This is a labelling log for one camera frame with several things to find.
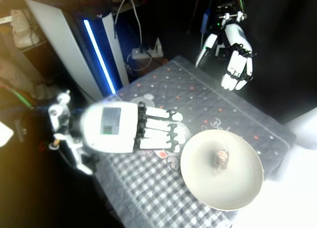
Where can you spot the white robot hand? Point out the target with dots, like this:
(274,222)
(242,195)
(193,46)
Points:
(109,124)
(236,35)

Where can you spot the white shoe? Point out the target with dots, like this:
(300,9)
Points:
(22,32)

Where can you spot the small brown candy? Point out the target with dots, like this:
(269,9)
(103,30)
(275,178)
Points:
(221,158)

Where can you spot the cream round plate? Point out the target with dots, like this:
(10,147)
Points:
(237,186)

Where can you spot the white power strip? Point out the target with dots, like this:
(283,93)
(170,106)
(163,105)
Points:
(138,53)

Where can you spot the white column with blue light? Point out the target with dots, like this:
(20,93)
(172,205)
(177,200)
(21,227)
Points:
(62,40)

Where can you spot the grey quilt with bear print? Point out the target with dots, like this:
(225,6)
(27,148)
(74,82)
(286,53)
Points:
(198,109)

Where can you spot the pale crumpled cloth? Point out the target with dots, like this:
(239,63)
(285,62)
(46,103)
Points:
(45,92)

